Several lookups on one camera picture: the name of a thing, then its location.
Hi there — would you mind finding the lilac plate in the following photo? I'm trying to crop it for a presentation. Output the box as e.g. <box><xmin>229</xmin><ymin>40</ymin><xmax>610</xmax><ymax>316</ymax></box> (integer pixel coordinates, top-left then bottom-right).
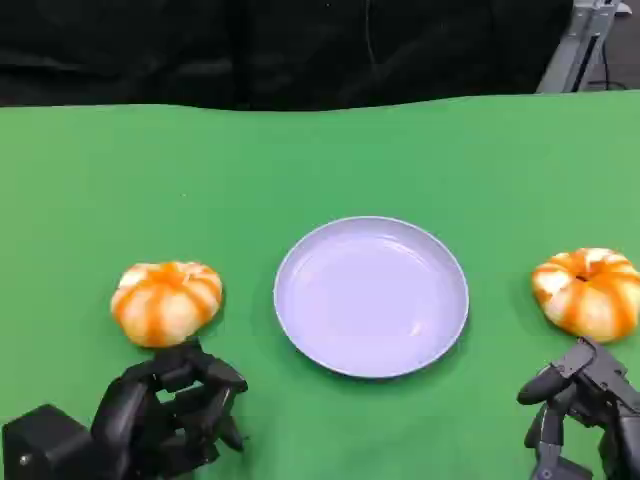
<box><xmin>273</xmin><ymin>215</ymin><xmax>470</xmax><ymax>379</ymax></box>

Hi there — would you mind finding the orange and white bread roll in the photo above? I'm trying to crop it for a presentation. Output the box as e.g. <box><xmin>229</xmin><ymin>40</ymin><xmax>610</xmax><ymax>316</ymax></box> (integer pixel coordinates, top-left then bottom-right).
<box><xmin>531</xmin><ymin>246</ymin><xmax>640</xmax><ymax>344</ymax></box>
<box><xmin>109</xmin><ymin>260</ymin><xmax>224</xmax><ymax>349</ymax></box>

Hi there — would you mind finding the grey metal frame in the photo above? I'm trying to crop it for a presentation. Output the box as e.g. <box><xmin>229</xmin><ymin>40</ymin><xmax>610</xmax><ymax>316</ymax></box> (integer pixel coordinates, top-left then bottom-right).
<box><xmin>535</xmin><ymin>0</ymin><xmax>624</xmax><ymax>94</ymax></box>

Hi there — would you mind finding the green table cloth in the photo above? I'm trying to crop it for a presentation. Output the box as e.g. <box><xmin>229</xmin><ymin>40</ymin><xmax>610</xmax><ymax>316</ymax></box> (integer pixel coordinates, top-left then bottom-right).
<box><xmin>0</xmin><ymin>89</ymin><xmax>640</xmax><ymax>480</ymax></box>

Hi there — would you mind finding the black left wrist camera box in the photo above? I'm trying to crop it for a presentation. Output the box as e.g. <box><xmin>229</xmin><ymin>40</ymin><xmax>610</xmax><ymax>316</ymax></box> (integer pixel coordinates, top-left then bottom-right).
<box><xmin>1</xmin><ymin>403</ymin><xmax>99</xmax><ymax>480</ymax></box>

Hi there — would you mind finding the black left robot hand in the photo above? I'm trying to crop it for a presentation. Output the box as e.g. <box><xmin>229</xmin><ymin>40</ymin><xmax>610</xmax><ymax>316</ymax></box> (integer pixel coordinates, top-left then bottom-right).
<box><xmin>89</xmin><ymin>338</ymin><xmax>250</xmax><ymax>480</ymax></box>

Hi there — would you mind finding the black backdrop curtain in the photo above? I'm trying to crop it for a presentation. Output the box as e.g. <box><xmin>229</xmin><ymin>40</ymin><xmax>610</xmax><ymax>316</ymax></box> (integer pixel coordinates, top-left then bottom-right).
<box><xmin>0</xmin><ymin>0</ymin><xmax>576</xmax><ymax>112</ymax></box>

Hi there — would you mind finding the thin black hanging cable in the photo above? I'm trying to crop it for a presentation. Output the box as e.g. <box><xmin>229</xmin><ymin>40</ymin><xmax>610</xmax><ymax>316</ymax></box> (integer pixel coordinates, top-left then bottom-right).
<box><xmin>363</xmin><ymin>0</ymin><xmax>377</xmax><ymax>65</ymax></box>

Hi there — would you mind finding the black cable by frame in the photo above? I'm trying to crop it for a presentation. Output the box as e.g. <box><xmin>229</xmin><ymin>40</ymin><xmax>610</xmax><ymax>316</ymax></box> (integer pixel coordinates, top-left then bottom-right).
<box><xmin>599</xmin><ymin>37</ymin><xmax>629</xmax><ymax>92</ymax></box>

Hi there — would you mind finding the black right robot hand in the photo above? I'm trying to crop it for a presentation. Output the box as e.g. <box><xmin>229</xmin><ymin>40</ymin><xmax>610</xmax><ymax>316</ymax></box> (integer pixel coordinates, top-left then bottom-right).
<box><xmin>516</xmin><ymin>335</ymin><xmax>640</xmax><ymax>480</ymax></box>

